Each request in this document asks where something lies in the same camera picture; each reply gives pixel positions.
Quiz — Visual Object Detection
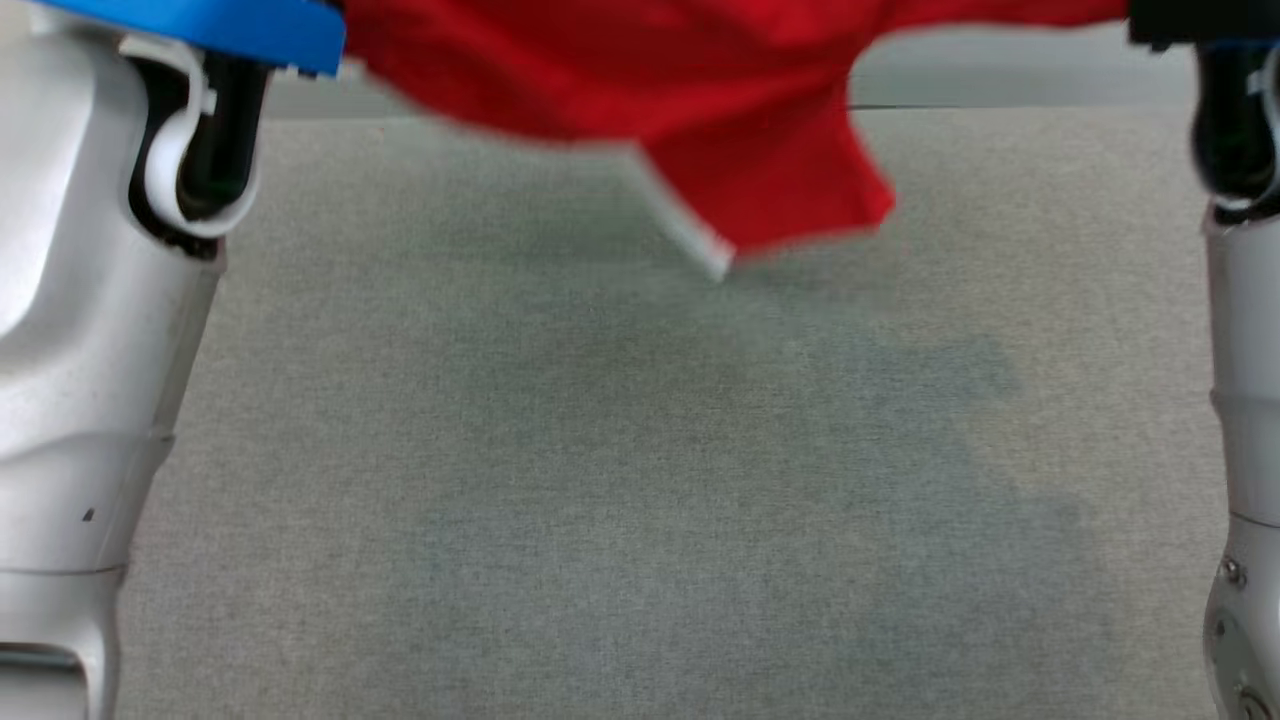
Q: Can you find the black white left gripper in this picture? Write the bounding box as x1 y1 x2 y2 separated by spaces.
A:
125 40 271 256

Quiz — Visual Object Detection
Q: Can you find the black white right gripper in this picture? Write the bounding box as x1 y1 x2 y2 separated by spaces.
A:
1190 40 1280 223

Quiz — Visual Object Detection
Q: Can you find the red white numbered jersey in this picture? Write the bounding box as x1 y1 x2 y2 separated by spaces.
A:
340 0 1131 283

